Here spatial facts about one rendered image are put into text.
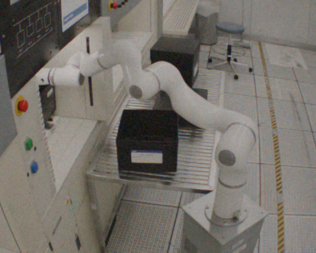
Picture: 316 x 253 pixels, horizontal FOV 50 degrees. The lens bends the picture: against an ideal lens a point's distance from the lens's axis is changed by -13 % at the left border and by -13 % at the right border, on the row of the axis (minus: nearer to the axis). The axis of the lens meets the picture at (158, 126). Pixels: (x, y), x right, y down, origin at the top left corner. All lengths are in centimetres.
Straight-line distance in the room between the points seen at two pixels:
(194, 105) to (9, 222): 78
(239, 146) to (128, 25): 219
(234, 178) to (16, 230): 82
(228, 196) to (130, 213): 129
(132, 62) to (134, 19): 189
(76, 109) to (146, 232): 98
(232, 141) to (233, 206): 34
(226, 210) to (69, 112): 98
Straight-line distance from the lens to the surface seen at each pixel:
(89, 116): 199
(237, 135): 131
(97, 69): 154
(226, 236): 152
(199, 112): 136
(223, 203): 152
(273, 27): 596
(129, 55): 141
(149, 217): 263
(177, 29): 343
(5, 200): 118
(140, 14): 324
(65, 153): 178
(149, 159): 176
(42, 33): 130
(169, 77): 143
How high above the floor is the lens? 190
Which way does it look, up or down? 33 degrees down
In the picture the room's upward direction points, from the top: straight up
